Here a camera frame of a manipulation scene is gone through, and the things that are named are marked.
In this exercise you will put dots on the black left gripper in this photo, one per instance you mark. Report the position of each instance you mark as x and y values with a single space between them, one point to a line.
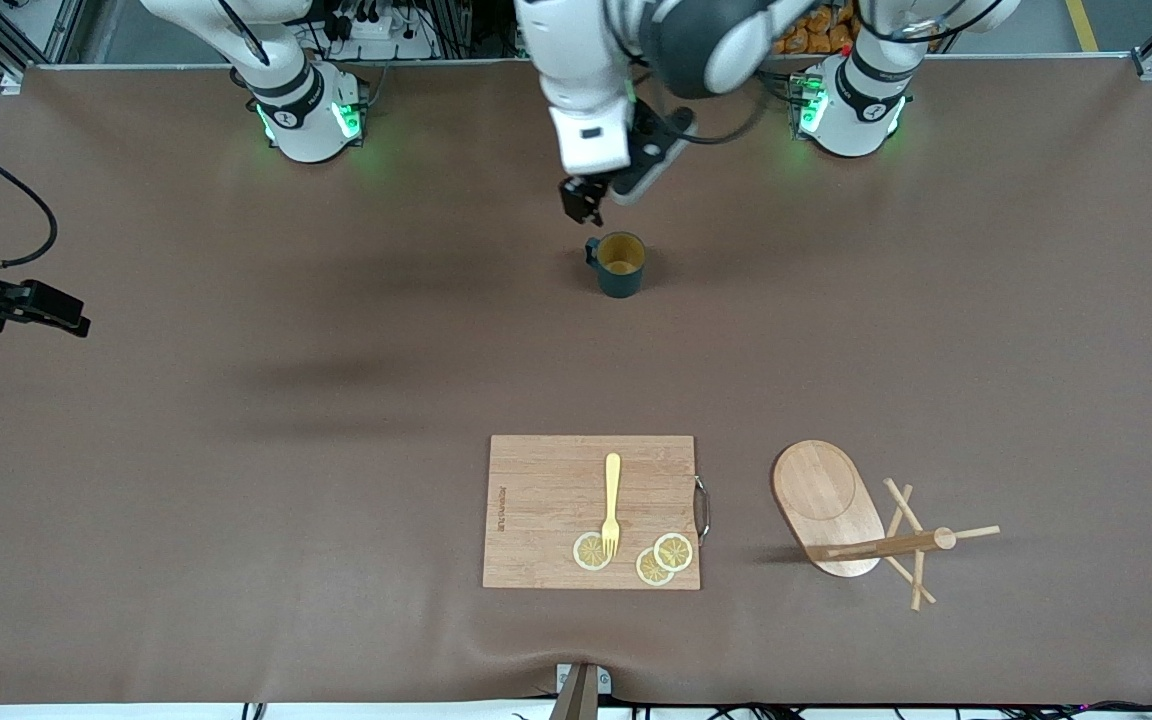
581 193

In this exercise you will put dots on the dark teal cup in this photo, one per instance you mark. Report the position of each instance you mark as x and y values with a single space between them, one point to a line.
621 285

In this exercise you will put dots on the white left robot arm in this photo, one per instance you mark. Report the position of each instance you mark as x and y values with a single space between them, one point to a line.
586 130

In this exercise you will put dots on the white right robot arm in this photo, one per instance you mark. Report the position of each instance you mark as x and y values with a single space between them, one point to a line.
306 120

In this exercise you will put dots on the wooden cup rack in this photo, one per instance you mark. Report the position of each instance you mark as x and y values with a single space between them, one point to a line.
816 490

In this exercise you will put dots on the white power strip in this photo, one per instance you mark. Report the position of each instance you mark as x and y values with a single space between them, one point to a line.
376 25

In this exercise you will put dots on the wooden cutting board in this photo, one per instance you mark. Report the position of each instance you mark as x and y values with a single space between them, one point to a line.
536 480

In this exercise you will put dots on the brown table mat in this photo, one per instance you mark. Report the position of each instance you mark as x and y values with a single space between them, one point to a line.
336 400

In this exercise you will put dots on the orange packets pile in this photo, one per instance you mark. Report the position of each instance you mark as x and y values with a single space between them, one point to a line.
816 40

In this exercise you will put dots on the yellow plastic fork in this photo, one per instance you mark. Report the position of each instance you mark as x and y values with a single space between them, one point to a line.
613 490

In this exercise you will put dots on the lemon slice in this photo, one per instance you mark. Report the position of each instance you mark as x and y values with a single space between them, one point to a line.
586 552
649 572
676 552

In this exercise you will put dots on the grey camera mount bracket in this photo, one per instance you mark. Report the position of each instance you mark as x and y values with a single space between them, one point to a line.
581 695

